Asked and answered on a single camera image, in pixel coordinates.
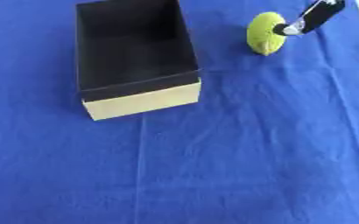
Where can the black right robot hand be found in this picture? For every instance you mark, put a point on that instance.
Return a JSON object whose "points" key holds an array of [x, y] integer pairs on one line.
{"points": [[320, 14]]}

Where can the tan cardboard box black inside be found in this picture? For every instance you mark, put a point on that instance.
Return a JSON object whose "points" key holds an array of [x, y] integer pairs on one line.
{"points": [[136, 55]]}

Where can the yellow-green toy lemon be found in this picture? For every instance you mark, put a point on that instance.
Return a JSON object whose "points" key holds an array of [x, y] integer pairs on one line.
{"points": [[264, 32]]}

